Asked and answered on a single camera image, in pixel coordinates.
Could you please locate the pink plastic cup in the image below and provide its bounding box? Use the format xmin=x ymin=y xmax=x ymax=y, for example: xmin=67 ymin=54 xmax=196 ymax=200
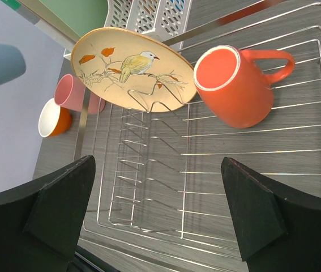
xmin=54 ymin=74 xmax=106 ymax=114

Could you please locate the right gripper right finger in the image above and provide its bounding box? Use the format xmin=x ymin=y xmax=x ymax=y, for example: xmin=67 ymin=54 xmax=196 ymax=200
xmin=221 ymin=157 xmax=321 ymax=271

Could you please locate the white mesh file organizer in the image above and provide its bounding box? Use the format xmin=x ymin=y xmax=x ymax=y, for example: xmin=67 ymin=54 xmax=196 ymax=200
xmin=104 ymin=0 xmax=192 ymax=42

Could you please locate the orange ceramic mug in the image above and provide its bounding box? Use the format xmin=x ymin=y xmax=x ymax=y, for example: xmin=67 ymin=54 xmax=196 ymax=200
xmin=194 ymin=45 xmax=296 ymax=129

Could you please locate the beige bird pattern plate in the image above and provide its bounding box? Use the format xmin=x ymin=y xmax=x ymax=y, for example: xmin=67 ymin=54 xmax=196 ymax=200
xmin=71 ymin=27 xmax=197 ymax=113

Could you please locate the metal wire dish rack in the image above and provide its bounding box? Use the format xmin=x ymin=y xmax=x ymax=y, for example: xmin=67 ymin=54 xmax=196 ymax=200
xmin=78 ymin=1 xmax=321 ymax=271

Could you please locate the orange white bowl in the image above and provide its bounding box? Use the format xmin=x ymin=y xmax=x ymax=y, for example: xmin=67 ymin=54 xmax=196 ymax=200
xmin=38 ymin=98 xmax=72 ymax=138

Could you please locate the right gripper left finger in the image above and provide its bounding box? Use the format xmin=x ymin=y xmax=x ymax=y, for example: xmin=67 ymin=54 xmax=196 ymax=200
xmin=0 ymin=155 xmax=96 ymax=271

